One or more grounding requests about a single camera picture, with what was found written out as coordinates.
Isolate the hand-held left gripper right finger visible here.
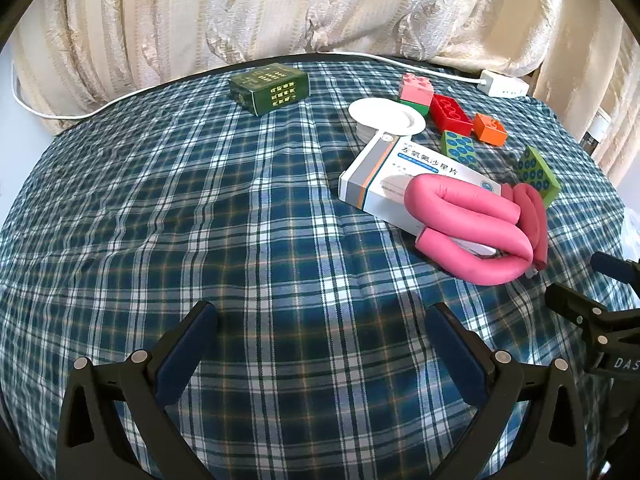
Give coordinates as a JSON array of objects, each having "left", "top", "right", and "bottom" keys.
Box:
[{"left": 425, "top": 302, "right": 588, "bottom": 480}]

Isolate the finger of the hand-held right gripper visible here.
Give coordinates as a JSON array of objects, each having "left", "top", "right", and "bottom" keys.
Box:
[
  {"left": 545, "top": 283, "right": 640, "bottom": 356},
  {"left": 590, "top": 251, "right": 640, "bottom": 281}
]

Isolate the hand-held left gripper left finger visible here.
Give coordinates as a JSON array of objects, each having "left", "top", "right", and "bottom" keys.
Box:
[{"left": 56, "top": 300, "right": 236, "bottom": 480}]

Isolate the green blue-dotted block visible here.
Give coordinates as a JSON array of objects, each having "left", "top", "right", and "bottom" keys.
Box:
[
  {"left": 515, "top": 146, "right": 562, "bottom": 209},
  {"left": 440, "top": 130, "right": 477, "bottom": 170}
]

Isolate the pink foam tube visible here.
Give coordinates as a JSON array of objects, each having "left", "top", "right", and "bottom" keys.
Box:
[{"left": 406, "top": 172, "right": 549, "bottom": 287}]

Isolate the orange toy block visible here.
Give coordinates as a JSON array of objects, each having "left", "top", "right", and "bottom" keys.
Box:
[{"left": 472, "top": 112, "right": 508, "bottom": 147}]

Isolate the white medicine box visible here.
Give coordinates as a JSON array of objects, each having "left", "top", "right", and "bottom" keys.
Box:
[{"left": 337, "top": 135, "right": 503, "bottom": 261}]

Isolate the red toy block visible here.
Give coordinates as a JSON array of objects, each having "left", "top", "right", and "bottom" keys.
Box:
[{"left": 429, "top": 94, "right": 474, "bottom": 137}]

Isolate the pink and green toy block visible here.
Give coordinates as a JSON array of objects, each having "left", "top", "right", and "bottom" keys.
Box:
[{"left": 398, "top": 73, "right": 435, "bottom": 117}]

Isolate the dark green printed box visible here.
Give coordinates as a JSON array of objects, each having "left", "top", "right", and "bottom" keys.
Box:
[{"left": 228, "top": 65, "right": 309, "bottom": 117}]

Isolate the blue plaid tablecloth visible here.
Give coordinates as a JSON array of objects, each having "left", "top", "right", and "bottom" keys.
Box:
[{"left": 0, "top": 57, "right": 631, "bottom": 480}]

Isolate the white power strip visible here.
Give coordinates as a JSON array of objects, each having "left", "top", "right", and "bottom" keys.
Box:
[{"left": 479, "top": 69, "right": 530, "bottom": 98}]

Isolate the cream patterned curtain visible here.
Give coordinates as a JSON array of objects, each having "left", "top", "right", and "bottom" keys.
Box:
[
  {"left": 530, "top": 0, "right": 640, "bottom": 186},
  {"left": 10, "top": 0, "right": 551, "bottom": 136}
]

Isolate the white power cable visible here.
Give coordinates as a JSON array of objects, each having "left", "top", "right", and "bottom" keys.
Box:
[{"left": 11, "top": 51, "right": 483, "bottom": 121}]

